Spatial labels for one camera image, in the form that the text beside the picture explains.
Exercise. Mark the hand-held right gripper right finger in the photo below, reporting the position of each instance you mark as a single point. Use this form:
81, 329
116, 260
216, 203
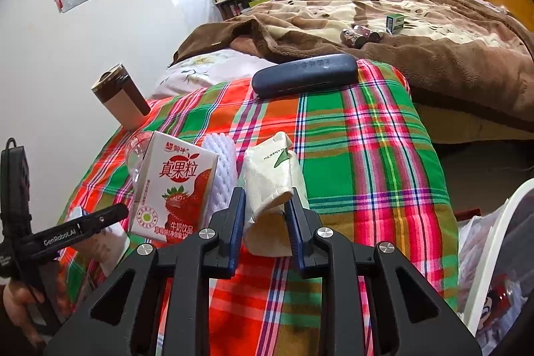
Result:
294, 235

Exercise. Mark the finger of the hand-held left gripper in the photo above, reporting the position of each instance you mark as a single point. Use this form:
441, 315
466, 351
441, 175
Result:
96, 222

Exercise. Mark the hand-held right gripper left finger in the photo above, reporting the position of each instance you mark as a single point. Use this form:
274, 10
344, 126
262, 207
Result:
238, 226

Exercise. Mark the white paper cup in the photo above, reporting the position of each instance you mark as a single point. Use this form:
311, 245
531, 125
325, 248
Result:
267, 181

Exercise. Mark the white foam net sleeve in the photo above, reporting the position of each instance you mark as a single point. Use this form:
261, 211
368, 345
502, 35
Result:
223, 168

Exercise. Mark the pink white milk carton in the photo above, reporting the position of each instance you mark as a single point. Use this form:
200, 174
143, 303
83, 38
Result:
175, 189

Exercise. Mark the clear plastic cup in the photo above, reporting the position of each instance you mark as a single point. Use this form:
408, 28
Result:
135, 160

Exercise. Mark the white trash bin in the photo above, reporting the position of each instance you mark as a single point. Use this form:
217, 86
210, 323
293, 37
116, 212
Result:
494, 251

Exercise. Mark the red milk can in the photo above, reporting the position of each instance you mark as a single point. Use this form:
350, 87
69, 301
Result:
507, 291

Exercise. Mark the person's left hand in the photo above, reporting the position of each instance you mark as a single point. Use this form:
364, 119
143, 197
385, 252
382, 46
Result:
14, 299

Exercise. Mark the plaid red green cloth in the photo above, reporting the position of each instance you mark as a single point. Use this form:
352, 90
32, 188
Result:
354, 172

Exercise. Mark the beige brown lidded tumbler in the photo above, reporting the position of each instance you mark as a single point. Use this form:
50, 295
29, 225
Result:
121, 105

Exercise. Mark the dark blue glasses case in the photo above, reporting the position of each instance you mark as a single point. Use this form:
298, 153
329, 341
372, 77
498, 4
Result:
304, 74

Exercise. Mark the floral bed sheet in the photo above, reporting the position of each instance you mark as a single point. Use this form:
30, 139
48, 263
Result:
196, 68

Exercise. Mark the translucent plastic bag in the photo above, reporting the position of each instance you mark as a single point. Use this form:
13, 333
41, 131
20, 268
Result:
471, 247

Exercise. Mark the small dark red can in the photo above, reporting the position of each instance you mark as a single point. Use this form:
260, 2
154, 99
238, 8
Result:
352, 39
372, 35

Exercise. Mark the small green white box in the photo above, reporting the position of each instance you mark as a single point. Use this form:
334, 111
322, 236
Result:
395, 23

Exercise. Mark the brown fleece blanket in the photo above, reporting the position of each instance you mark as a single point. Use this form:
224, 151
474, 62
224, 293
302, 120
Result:
459, 68

